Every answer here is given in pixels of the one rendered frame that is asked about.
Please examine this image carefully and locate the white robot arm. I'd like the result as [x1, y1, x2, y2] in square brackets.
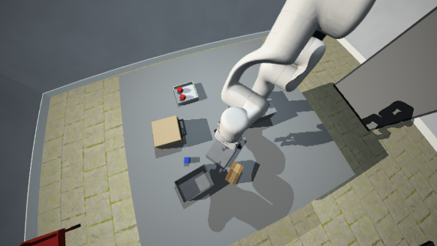
[217, 0, 376, 143]

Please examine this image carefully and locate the brown cardboard box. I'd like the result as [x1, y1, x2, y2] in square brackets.
[225, 161, 243, 185]

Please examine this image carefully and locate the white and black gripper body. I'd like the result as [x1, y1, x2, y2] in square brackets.
[215, 127, 242, 150]

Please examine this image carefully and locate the light wooden cabinet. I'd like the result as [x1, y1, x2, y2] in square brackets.
[152, 115, 187, 149]

